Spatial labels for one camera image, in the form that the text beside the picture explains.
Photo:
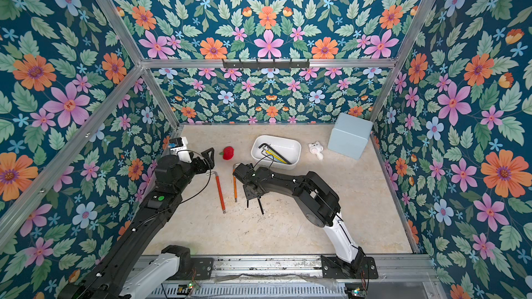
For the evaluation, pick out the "black hook rail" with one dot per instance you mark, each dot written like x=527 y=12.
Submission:
x=257 y=64

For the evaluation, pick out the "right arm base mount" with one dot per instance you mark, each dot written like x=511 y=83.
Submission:
x=361 y=268

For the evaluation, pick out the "light blue box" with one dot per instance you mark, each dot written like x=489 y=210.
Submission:
x=350 y=136

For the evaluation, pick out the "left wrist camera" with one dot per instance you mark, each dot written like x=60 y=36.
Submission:
x=179 y=147

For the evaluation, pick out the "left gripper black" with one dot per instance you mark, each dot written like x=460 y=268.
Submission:
x=208 y=164

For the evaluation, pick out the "medium black hex key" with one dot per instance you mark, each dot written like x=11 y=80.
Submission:
x=260 y=206

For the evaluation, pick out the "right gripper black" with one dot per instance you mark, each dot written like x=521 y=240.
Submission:
x=253 y=191

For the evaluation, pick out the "large black hex key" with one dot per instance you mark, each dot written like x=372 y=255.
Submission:
x=264 y=145

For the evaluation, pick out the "red handled hex key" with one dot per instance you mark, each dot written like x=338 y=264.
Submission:
x=220 y=192

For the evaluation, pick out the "white storage box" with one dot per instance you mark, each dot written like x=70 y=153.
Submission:
x=289 y=148

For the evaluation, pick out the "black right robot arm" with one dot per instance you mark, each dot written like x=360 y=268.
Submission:
x=319 y=204

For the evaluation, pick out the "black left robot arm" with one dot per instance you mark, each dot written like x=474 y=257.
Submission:
x=111 y=278

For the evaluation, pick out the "orange handled hex key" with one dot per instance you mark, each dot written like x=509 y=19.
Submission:
x=235 y=182

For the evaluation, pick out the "red plush apple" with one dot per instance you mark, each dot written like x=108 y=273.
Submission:
x=228 y=153

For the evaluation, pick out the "white plush bunny toy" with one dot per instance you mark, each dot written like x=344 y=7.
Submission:
x=316 y=149

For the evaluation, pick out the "yellow handled hex key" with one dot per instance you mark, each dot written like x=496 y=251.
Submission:
x=276 y=156

